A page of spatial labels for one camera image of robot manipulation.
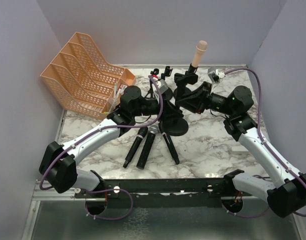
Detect black stand with round base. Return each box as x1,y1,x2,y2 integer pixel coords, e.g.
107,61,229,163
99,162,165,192
173,64,198,101

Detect beige pink microphone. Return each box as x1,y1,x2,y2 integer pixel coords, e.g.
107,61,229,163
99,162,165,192
191,40,208,68

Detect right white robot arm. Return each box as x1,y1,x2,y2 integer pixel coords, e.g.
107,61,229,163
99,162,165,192
174,82,306,218

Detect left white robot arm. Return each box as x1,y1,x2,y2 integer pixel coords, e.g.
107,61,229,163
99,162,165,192
39,85,184,194

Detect black round base stand rear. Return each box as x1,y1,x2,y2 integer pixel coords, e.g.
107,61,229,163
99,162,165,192
159,65,173,101

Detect small black tripod stand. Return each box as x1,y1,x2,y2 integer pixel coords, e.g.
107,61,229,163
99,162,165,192
144,68,160,101

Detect silver mesh head black microphone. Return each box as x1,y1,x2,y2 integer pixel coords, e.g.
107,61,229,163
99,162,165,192
136,125,159,170

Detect black microphone at far left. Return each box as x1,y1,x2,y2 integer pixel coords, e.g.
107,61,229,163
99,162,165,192
123,126,149,168

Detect small red white box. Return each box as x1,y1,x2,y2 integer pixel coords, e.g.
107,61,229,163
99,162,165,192
119,84,128,95

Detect pens in organizer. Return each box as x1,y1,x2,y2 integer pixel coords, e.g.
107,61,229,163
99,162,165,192
103,83,121,115

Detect orange plastic file organizer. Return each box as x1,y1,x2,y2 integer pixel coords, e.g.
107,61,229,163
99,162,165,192
40,32,136,120

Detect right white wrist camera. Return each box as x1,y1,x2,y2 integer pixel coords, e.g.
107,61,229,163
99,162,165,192
207,67,226,84

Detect black microphone with white ring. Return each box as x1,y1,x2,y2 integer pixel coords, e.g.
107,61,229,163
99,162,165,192
162,132,180,165

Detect black mounting rail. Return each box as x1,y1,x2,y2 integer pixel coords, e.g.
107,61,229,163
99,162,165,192
74,178,238,209

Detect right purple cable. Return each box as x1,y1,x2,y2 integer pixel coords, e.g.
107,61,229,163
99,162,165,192
217,68,306,218

